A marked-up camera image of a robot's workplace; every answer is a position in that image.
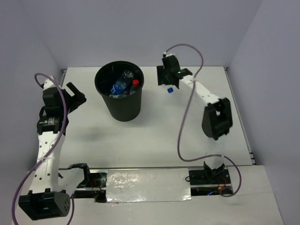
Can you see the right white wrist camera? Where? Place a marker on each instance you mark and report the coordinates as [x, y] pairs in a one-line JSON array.
[[165, 54]]

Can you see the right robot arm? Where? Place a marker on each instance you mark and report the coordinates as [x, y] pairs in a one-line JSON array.
[[216, 118]]

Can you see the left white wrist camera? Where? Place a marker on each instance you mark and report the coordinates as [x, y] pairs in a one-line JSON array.
[[49, 84]]

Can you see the black plastic waste bin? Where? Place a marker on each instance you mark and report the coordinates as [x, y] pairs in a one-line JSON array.
[[121, 108]]

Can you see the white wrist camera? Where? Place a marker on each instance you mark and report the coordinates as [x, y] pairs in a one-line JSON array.
[[49, 84], [165, 54]]

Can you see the red cap red label bottle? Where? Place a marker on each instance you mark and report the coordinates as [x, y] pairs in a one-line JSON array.
[[134, 87]]

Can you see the silver foil sheet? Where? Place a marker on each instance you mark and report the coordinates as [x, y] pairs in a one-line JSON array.
[[147, 185]]

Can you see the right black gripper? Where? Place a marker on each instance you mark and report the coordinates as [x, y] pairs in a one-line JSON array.
[[161, 71]]

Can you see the blue label bottle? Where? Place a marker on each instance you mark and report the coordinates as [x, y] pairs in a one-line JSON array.
[[168, 88], [122, 82]]

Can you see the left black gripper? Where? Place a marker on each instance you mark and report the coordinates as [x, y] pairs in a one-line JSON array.
[[77, 100]]

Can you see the black metal base rail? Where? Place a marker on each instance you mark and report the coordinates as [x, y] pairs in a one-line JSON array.
[[198, 184]]

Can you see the clear bottle white green label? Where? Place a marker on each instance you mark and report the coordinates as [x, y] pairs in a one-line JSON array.
[[119, 95]]

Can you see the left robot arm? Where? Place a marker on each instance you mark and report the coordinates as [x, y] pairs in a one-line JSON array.
[[49, 195]]

